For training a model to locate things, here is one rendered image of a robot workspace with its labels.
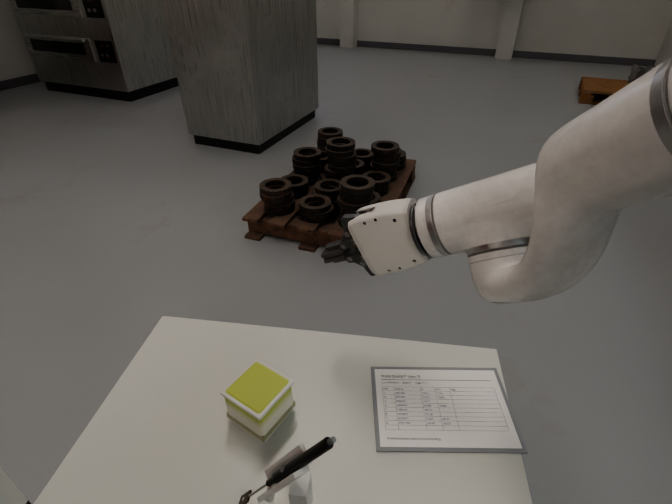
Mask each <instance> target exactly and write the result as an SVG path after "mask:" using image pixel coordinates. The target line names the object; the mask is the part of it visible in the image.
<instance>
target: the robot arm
mask: <svg viewBox="0 0 672 504"><path fill-rule="evenodd" d="M670 195H672V57H670V58H669V59H667V60H666V61H664V62H662V63H661V64H659V65H658V66H656V67H655V68H653V69H651V70H650V71H648V72H647V73H645V74H644V75H642V76H641V77H639V78H637V79H636V80H634V81H633V82H631V83H630V84H628V85H627V86H625V87H623V88H622V89H620V90H619V91H617V92H616V93H614V94H612V95H611V96H609V97H608V98H606V99H605V100H603V101H602V102H600V103H598V104H597V105H595V106H594V107H592V108H590V109H589V110H587V111H586V112H584V113H582V114H581V115H579V116H578V117H576V118H575V119H573V120H571V121H570V122H568V123H567V124H565V125H564V126H563V127H561V128H560V129H559V130H557V131H556V132H555V133H554V134H553V135H551V136H550V137H549V138H548V140H547V141H546V142H545V144H544V145H543V147H542V149H541V151H540V153H539V156H538V159H537V163H533V164H530V165H527V166H523V167H520V168H517V169H514V170H510V171H507V172H504V173H501V174H497V175H494V176H491V177H488V178H485V179H481V180H478V181H475V182H472V183H468V184H465V185H462V186H459V187H455V188H452V189H449V190H446V191H442V192H439V193H436V194H433V195H429V196H426V197H423V198H420V199H419V200H418V201H416V200H415V199H414V198H405V199H396V200H390V201H385V202H380V203H376V204H372V205H368V206H365V207H362V208H360V209H358V210H357V211H356V212H357V214H345V215H344V216H343V217H342V218H341V224H342V228H343V230H344V234H343V237H342V239H341V240H338V241H334V242H331V243H328V244H327V245H326V246H325V250H324V251H323V252H322V254H321V257H322V258H323V259H324V262H325V264H327V263H331V262H333V263H338V262H342V261H346V260H347V262H349V263H356V264H358V265H360V266H363V267H364V268H365V270H366V271H367V272H368V273H369V274H370V275H371V276H375V275H387V274H392V273H396V272H399V271H403V270H406V269H409V268H412V267H414V266H417V265H419V264H422V263H424V262H426V261H428V260H430V259H432V258H433V257H434V258H437V257H442V256H447V255H451V254H456V253H460V252H466V254H467V256H468V260H469V265H470V270H471V275H472V279H473V282H474V285H475V288H476V290H477V292H478V294H479V295H480V296H481V297H482V298H483V299H484V300H486V301H488V302H492V303H494V304H498V303H500V304H504V303H519V302H529V301H536V300H541V299H545V298H549V297H552V296H554V295H557V294H560V293H562V292H564V291H566V290H568V289H569V288H571V287H573V286H574V285H575V284H577V283H578V282H580V281H581V280H582V279H583V278H584V277H585V276H586V275H587V274H588V273H589V272H590V271H591V270H592V269H593V268H594V266H595V265H596V264H597V262H598V261H599V259H600V258H601V256H602V255H603V253H604V251H605V249H606V247H607V245H608V242H609V240H610V238H611V235H612V233H613V231H614V228H615V225H616V222H617V219H618V216H619V213H620V211H621V210H622V209H625V208H628V207H631V206H635V205H638V204H642V203H645V202H649V201H652V200H656V199H659V198H663V197H666V196H670ZM355 245H357V247H353V248H352V246H355Z"/></svg>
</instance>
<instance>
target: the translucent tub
mask: <svg viewBox="0 0 672 504"><path fill-rule="evenodd" d="M293 384H294V380H292V379H291V378H289V377H287V376H286V375H284V374H282V373H280V372H279V371H277V370H275V369H274V368H272V367H270V366H268V365H267V364H265V363H263V362H262V361H260V360H258V359H255V360H254V361H253V362H252V363H251V364H250V365H249V366H248V367H247V368H245V369H244V370H243V371H242V372H241V373H240V374H239V375H238V376H237V377H236V378H235V379H234V380H233V381H232V382H231V383H229V384H228V385H227V386H226V387H225V388H224V389H223V390H222V391H221V392H220V394H221V395H222V396H223V397H224V398H225V402H226V406H227V410H228V411H227V412H226V414H227V417H228V418H230V420H231V421H232V422H234V423H235V424H237V425H238V426H239V427H241V428H242V429H244V430H245V431H247V432H248V433H249V434H251V435H252V436H254V437H255V438H257V439H258V440H259V441H261V442H265V441H267V440H268V438H269V437H270V436H271V435H272V434H273V433H274V431H275V430H276V429H277V428H278V427H279V426H280V424H281V423H282V422H283V421H284V420H285V419H286V417H287V416H288V415H289V414H290V413H291V412H292V410H293V408H294V406H295V401H294V400H293V395H292V385H293Z"/></svg>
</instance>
